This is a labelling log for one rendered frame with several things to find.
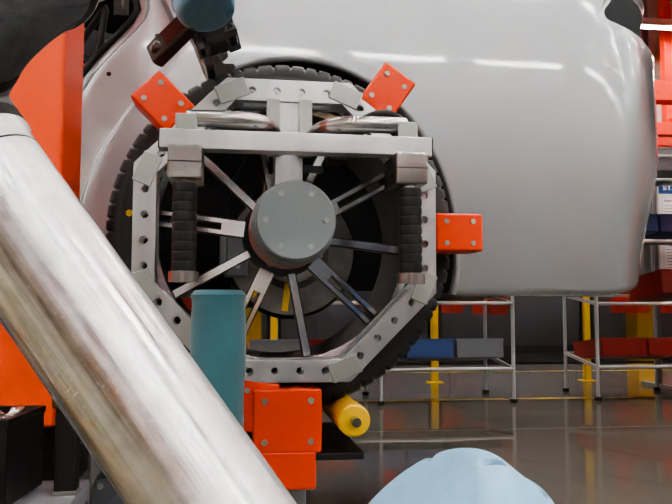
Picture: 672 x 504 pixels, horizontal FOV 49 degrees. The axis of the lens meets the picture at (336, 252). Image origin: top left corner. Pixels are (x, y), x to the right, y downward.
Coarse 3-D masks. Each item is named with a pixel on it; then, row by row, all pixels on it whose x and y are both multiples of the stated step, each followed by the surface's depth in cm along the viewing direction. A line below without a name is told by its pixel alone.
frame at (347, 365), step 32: (224, 96) 131; (256, 96) 132; (288, 96) 133; (320, 96) 134; (352, 96) 135; (160, 160) 129; (384, 160) 141; (160, 288) 128; (416, 288) 134; (384, 320) 133; (352, 352) 132
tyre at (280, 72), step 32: (192, 96) 139; (128, 160) 137; (128, 192) 136; (128, 224) 136; (128, 256) 135; (416, 320) 142; (384, 352) 141; (288, 384) 138; (320, 384) 139; (352, 384) 140
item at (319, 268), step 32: (224, 128) 143; (320, 160) 144; (352, 160) 159; (160, 192) 137; (352, 192) 144; (384, 192) 154; (160, 224) 139; (224, 224) 140; (384, 224) 162; (160, 256) 140; (256, 256) 145; (384, 256) 163; (192, 288) 139; (256, 288) 140; (352, 288) 143; (384, 288) 153; (352, 320) 162; (256, 352) 152; (288, 352) 158; (320, 352) 142
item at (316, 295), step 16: (336, 224) 190; (320, 256) 185; (336, 256) 190; (352, 256) 190; (304, 272) 184; (240, 288) 186; (272, 288) 187; (304, 288) 188; (320, 288) 189; (272, 304) 187; (304, 304) 188; (320, 304) 188
